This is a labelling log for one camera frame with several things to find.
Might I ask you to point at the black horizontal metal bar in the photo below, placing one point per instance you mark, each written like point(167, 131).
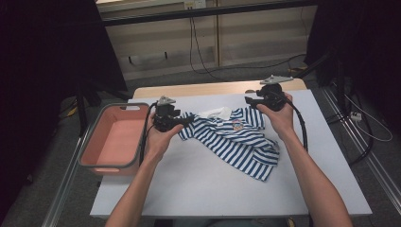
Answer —
point(205, 12)

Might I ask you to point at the pink basket with grey rim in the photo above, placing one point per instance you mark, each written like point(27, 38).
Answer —
point(116, 142)

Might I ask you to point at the blue white striped baby romper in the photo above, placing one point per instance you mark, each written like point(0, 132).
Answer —
point(233, 142)

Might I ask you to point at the black metal stand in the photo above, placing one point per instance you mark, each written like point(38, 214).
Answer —
point(339, 88)

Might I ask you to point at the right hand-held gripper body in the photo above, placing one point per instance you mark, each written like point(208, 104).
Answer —
point(272, 96)

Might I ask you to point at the beige wooden cabinet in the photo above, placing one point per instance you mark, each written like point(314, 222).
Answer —
point(252, 38)

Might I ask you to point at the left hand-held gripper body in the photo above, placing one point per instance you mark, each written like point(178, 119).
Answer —
point(165, 118)

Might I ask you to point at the small dark round knob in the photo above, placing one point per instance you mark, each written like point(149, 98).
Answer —
point(249, 91)

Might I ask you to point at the white power adapter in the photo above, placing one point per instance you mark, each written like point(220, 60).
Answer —
point(356, 116)

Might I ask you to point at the black tripod stand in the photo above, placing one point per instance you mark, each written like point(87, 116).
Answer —
point(82, 110)

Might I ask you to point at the black curtain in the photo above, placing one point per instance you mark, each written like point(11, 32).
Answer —
point(47, 63)
point(372, 47)

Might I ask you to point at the person's left hand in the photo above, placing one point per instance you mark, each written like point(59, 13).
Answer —
point(159, 142)

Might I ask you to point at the aluminium floor rail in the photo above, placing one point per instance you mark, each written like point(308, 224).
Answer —
point(362, 148)
point(61, 189)

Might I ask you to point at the person's right hand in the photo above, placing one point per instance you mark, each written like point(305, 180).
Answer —
point(282, 121)

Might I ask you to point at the white wall socket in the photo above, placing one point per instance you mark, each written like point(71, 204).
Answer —
point(195, 3)

